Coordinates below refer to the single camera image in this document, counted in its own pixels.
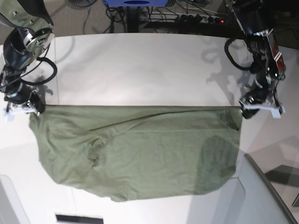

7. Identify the blue plastic bin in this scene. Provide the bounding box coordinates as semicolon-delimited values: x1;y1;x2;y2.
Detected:
104;0;168;7

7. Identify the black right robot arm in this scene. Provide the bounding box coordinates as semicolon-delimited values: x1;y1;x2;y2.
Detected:
0;0;57;116

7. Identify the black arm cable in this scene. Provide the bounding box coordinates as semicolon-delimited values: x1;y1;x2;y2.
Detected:
224;37;255;70
18;57;58;86

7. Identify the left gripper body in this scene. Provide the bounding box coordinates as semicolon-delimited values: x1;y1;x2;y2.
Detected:
239;74;279;107

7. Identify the green t-shirt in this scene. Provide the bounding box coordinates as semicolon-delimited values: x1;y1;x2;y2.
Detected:
29;105;242;202

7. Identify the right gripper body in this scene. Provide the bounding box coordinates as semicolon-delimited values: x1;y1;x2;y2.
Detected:
3;83;45;116

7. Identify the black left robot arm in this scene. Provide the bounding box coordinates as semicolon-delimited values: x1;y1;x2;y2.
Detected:
224;0;285;119

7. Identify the grey table leg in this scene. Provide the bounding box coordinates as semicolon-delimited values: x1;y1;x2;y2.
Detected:
125;6;142;33

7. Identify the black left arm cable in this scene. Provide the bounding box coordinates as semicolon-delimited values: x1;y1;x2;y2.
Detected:
224;37;255;70

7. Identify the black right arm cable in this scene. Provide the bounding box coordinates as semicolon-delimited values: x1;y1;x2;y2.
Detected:
18;57;58;86

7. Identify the black power strip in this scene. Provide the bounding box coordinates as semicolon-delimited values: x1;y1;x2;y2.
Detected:
149;12;211;23

